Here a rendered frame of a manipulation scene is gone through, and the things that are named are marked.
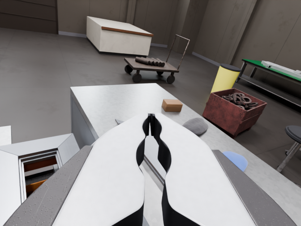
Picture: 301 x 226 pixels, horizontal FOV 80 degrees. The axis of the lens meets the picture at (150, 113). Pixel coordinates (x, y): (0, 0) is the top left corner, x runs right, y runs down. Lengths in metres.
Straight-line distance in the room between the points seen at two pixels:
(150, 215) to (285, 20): 7.18
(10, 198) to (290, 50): 7.08
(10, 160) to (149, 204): 0.63
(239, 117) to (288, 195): 2.21
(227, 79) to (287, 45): 3.07
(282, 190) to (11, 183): 1.00
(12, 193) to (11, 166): 0.14
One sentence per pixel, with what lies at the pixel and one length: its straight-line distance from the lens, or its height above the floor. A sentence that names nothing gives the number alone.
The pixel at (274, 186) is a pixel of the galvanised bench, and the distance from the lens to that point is 0.85.
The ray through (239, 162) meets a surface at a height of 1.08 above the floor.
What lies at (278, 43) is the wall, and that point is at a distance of 7.33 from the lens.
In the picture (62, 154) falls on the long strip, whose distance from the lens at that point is 0.95.
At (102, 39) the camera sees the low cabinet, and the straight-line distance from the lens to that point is 6.05.
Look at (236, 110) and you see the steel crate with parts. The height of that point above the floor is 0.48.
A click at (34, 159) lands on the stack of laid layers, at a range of 1.00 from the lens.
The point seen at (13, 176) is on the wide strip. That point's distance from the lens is 0.91.
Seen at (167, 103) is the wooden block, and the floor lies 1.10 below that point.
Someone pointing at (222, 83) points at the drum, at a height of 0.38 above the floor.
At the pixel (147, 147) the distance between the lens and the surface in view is 0.69.
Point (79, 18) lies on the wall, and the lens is 8.24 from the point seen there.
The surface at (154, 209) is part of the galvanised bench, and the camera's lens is 0.56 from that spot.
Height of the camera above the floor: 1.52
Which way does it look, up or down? 29 degrees down
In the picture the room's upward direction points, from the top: 13 degrees clockwise
